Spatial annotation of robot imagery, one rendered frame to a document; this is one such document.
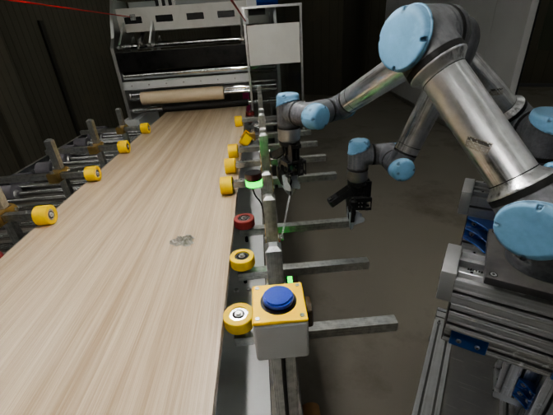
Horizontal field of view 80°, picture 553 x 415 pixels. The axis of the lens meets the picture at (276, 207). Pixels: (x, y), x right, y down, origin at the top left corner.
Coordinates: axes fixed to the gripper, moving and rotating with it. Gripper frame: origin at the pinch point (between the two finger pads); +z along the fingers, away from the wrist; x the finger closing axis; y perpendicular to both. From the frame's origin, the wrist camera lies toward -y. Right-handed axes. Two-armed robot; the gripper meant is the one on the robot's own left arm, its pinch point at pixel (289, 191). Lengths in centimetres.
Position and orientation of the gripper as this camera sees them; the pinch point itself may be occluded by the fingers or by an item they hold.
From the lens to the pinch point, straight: 123.8
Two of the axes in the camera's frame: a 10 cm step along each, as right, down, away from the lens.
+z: 0.6, 8.8, 4.6
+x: 9.2, -2.4, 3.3
